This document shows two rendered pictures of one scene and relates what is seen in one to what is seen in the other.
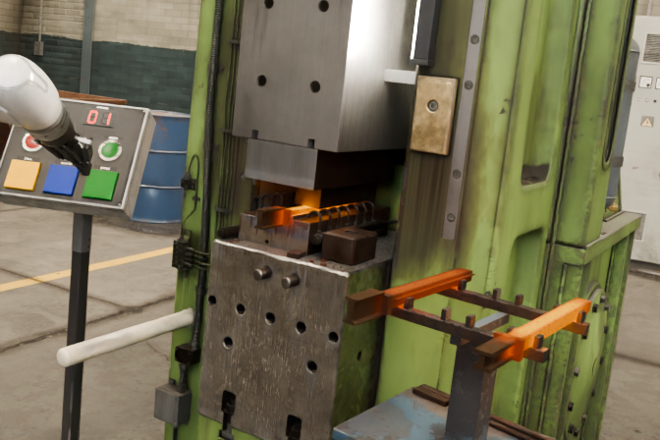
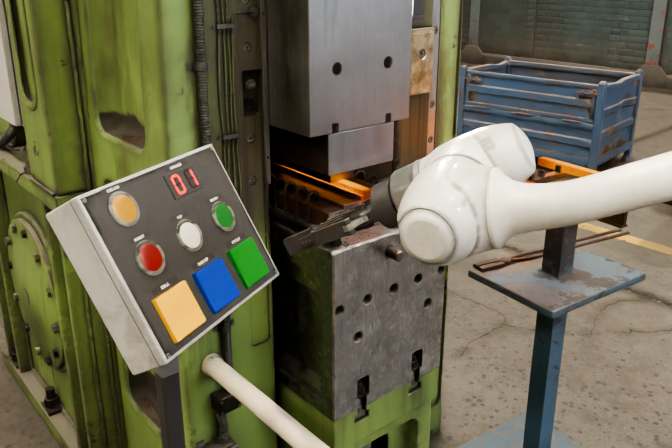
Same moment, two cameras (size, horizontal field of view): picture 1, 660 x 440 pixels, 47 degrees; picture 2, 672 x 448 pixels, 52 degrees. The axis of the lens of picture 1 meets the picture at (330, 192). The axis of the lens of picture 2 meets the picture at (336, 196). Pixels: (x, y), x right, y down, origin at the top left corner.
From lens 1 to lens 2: 206 cm
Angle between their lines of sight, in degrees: 68
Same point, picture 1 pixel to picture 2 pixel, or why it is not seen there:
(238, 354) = (368, 339)
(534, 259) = not seen: hidden behind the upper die
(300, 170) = (380, 146)
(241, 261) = (365, 256)
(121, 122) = (204, 174)
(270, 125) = (350, 113)
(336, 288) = not seen: hidden behind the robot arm
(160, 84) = not seen: outside the picture
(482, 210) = (446, 125)
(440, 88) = (426, 38)
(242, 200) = (254, 207)
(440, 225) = (425, 148)
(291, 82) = (366, 62)
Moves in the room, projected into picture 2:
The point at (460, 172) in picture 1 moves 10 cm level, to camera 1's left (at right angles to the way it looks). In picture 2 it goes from (434, 102) to (425, 109)
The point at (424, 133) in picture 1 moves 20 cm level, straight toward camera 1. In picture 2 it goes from (418, 78) to (494, 84)
